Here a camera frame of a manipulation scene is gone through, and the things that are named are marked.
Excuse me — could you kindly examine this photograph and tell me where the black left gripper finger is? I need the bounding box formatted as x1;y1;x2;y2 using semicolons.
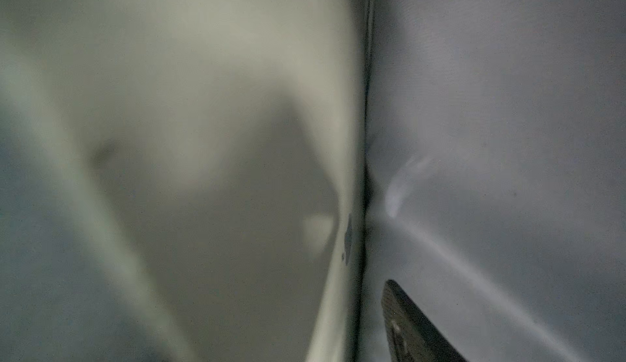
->
381;280;466;362

